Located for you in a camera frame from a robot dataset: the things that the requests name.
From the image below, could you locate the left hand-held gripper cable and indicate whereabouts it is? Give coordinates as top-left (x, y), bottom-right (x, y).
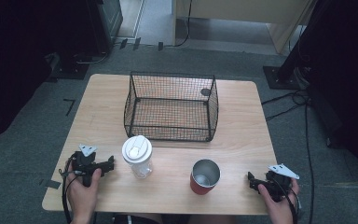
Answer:
top-left (59, 154), bottom-right (76, 224)

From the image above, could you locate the red steel cup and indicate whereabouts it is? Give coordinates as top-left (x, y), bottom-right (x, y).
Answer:
top-left (189, 158), bottom-right (222, 196)

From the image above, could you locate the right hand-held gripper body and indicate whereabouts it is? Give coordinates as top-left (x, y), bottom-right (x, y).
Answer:
top-left (262, 163), bottom-right (300, 203)

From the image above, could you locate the grey tape patch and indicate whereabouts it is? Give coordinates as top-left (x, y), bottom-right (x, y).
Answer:
top-left (45, 179), bottom-right (62, 190)

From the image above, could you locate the beige wooden cabinet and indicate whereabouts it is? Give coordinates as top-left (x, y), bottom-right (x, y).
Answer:
top-left (172, 0), bottom-right (317, 56)

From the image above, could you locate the person's right hand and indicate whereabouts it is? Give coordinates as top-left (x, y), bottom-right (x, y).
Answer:
top-left (257, 178), bottom-right (301, 224)

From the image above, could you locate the person's left hand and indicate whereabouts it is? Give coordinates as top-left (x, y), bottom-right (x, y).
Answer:
top-left (65, 167), bottom-right (103, 219)

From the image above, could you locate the looped black floor cable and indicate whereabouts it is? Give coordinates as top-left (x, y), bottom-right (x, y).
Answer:
top-left (260, 89), bottom-right (310, 123)

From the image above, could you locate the black curtain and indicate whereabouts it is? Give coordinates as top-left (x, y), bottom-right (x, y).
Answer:
top-left (0, 0), bottom-right (90, 147)
top-left (287, 0), bottom-right (358, 188)

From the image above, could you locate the black tape corner mark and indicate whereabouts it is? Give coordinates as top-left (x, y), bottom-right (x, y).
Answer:
top-left (62, 98), bottom-right (76, 117)

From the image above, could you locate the clear bottle with white lid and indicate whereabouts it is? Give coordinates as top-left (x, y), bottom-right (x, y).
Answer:
top-left (121, 134), bottom-right (154, 180)

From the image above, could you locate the long black floor cable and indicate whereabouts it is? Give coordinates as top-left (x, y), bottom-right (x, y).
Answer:
top-left (303, 99), bottom-right (316, 224)

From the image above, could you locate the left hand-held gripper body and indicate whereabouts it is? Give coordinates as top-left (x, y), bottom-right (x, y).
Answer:
top-left (71, 143), bottom-right (107, 188)

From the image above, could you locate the black hanging cable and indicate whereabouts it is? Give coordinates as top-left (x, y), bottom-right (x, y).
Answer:
top-left (164, 0), bottom-right (194, 49)

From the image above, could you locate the hand-held gripper cable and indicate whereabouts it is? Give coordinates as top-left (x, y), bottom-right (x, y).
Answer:
top-left (273, 176), bottom-right (302, 224)
top-left (59, 154), bottom-right (76, 224)

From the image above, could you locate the dark cabinet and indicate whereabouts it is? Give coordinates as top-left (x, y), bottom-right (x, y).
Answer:
top-left (86, 0), bottom-right (124, 56)

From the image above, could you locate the black wire mesh basket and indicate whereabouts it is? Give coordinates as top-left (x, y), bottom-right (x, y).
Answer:
top-left (123, 71), bottom-right (220, 143)

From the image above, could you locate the black stand base plate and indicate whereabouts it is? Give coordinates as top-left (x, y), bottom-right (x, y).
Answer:
top-left (47, 54), bottom-right (90, 82)
top-left (262, 65), bottom-right (303, 91)

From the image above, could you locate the right hand-held gripper cable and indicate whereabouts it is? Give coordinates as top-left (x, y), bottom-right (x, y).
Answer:
top-left (273, 176), bottom-right (302, 224)

